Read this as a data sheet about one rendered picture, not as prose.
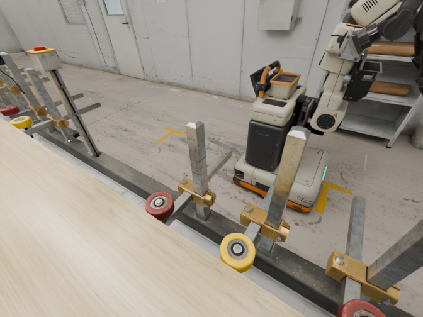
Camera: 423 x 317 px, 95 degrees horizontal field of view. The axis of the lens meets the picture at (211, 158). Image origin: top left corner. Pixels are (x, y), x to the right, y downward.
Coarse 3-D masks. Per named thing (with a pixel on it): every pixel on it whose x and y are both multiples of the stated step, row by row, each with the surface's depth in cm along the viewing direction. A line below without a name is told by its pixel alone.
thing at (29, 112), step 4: (80, 92) 141; (72, 96) 137; (76, 96) 138; (80, 96) 141; (56, 100) 131; (60, 100) 131; (44, 104) 126; (56, 104) 130; (60, 104) 132; (20, 112) 118; (24, 112) 118; (28, 112) 119; (32, 112) 121; (12, 116) 114; (16, 116) 115; (20, 116) 117
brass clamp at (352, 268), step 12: (336, 252) 50; (336, 264) 48; (348, 264) 48; (360, 264) 48; (336, 276) 49; (348, 276) 46; (360, 276) 46; (372, 288) 44; (396, 288) 44; (384, 300) 44; (396, 300) 43
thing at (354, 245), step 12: (360, 204) 62; (360, 216) 59; (348, 228) 59; (360, 228) 56; (348, 240) 55; (360, 240) 53; (348, 252) 51; (360, 252) 51; (348, 288) 45; (360, 288) 45; (348, 300) 43
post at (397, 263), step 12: (420, 228) 34; (408, 240) 36; (420, 240) 33; (396, 252) 38; (408, 252) 35; (420, 252) 34; (372, 264) 45; (384, 264) 40; (396, 264) 38; (408, 264) 37; (420, 264) 35; (372, 276) 43; (384, 276) 41; (396, 276) 40; (384, 288) 43
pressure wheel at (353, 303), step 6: (354, 300) 36; (360, 300) 36; (342, 306) 36; (348, 306) 35; (354, 306) 35; (360, 306) 35; (366, 306) 35; (372, 306) 35; (342, 312) 35; (348, 312) 34; (354, 312) 34; (360, 312) 35; (366, 312) 35; (372, 312) 34; (378, 312) 34
